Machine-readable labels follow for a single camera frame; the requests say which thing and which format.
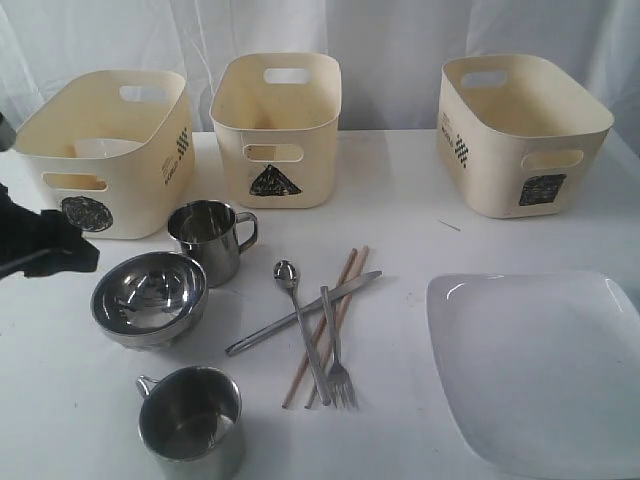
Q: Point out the steel mug front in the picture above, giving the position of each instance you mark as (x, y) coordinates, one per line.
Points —
(190, 422)

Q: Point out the wooden chopstick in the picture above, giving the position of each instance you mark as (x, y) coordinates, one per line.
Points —
(316, 336)
(343, 304)

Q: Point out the cream bin with square mark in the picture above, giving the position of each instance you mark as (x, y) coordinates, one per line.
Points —
(517, 134)

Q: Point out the small thin needle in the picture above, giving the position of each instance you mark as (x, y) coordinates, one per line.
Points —
(455, 228)

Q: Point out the steel mug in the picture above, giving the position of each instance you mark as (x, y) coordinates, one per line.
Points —
(190, 422)
(206, 231)

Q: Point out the cream bin with circle mark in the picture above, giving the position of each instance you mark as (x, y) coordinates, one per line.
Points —
(125, 197)

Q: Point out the white square plate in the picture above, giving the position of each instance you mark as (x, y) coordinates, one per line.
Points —
(540, 371)

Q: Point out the long steel spoon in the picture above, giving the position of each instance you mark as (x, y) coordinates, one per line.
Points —
(286, 277)

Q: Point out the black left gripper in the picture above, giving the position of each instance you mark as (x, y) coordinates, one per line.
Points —
(41, 244)

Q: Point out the steel fork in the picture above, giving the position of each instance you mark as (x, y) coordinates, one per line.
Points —
(339, 381)

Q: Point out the stainless steel bowl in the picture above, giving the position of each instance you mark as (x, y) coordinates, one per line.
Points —
(150, 301)

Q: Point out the white curtain backdrop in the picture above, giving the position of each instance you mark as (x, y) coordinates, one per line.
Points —
(390, 52)

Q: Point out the white ceramic bowl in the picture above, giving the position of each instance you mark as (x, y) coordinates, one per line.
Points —
(104, 147)

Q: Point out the cream bin with triangle mark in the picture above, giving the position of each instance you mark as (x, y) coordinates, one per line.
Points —
(276, 118)

